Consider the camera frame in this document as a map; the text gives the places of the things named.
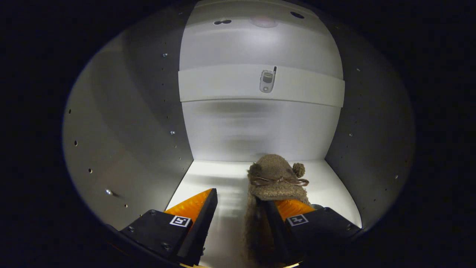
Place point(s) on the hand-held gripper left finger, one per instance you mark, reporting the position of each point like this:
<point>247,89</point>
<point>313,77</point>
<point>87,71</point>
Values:
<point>199,230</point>

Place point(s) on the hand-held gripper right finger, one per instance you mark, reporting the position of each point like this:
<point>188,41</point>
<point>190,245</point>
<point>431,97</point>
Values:
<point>282,234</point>

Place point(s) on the brown fuzzy shoe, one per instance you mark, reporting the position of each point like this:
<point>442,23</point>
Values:
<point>275,175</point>

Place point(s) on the grey shoe cabinet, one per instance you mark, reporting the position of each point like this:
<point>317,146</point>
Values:
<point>241,130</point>

